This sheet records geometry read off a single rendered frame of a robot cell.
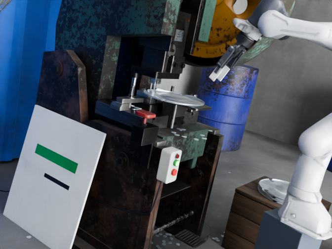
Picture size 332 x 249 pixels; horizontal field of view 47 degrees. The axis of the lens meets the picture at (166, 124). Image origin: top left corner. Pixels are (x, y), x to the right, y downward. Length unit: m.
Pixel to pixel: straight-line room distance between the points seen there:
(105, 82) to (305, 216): 1.06
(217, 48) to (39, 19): 1.26
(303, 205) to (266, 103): 3.63
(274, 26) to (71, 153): 1.05
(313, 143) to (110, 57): 0.98
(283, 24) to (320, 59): 3.44
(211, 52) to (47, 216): 1.17
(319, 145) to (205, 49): 0.91
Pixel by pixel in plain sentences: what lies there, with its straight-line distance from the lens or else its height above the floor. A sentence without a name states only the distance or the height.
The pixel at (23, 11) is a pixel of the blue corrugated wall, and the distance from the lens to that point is 2.63.
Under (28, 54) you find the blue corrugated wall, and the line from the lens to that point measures 2.72.
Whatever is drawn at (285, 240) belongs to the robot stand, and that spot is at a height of 0.39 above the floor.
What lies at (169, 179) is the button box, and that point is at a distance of 1.53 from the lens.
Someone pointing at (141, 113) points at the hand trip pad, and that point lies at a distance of 1.44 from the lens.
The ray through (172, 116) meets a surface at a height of 0.71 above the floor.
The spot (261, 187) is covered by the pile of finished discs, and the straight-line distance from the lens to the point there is 2.09.
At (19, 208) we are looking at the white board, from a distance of 2.10.
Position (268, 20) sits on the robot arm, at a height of 1.18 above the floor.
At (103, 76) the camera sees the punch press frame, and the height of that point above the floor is 0.81.
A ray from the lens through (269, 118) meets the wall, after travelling 5.11.
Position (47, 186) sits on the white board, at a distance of 1.94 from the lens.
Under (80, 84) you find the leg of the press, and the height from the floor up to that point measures 0.76.
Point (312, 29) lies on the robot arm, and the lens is 1.48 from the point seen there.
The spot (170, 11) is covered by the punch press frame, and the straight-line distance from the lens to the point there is 1.63.
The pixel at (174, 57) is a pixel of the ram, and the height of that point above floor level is 0.97.
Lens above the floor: 1.07
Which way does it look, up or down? 14 degrees down
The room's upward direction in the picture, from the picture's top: 11 degrees clockwise
